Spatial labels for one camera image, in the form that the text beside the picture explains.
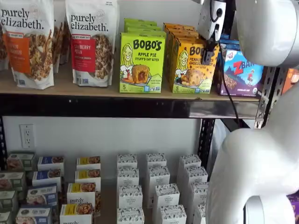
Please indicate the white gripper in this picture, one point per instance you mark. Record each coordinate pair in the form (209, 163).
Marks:
(206, 21)

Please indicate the orange Bobo's peanut butter box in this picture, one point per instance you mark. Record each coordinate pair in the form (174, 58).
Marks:
(191, 74)
(177, 26)
(184, 34)

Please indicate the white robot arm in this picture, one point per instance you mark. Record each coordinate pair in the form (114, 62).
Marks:
(257, 163)

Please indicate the blue Zbar box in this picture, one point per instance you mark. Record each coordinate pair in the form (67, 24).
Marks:
(230, 47)
(227, 40)
(240, 79)

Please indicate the green Bobo's apple pie box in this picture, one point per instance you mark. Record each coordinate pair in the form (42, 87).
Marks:
(140, 21)
(142, 29)
(142, 63)

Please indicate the large orange box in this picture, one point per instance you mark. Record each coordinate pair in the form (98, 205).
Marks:
(292, 81)

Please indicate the white patterned box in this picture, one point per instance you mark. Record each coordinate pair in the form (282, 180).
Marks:
(130, 197)
(190, 161)
(199, 193)
(196, 175)
(158, 176)
(172, 214)
(128, 177)
(156, 159)
(199, 214)
(130, 215)
(166, 194)
(127, 161)

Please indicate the wooden shelf board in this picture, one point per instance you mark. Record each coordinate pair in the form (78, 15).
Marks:
(70, 91)

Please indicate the yellow granola box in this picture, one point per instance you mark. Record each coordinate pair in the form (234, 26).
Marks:
(88, 162)
(76, 213)
(81, 193)
(87, 176)

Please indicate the purple box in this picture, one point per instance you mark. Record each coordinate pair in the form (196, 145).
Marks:
(294, 210)

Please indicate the blue granola box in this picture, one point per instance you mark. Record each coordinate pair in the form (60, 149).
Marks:
(46, 177)
(33, 214)
(51, 163)
(42, 194)

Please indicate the grey-green granola box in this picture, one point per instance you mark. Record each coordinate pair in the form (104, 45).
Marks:
(11, 180)
(8, 200)
(4, 218)
(21, 161)

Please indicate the granola bag red label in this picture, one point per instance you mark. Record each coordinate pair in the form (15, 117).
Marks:
(92, 58)

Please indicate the white granola bag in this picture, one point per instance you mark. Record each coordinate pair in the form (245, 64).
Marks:
(3, 46)
(58, 42)

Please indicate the white patterned small boxes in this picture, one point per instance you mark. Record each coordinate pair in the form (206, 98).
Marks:
(108, 203)

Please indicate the granola bag orange label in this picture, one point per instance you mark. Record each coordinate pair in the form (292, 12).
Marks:
(28, 58)

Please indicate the white wall outlet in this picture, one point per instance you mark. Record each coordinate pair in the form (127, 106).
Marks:
(27, 136)

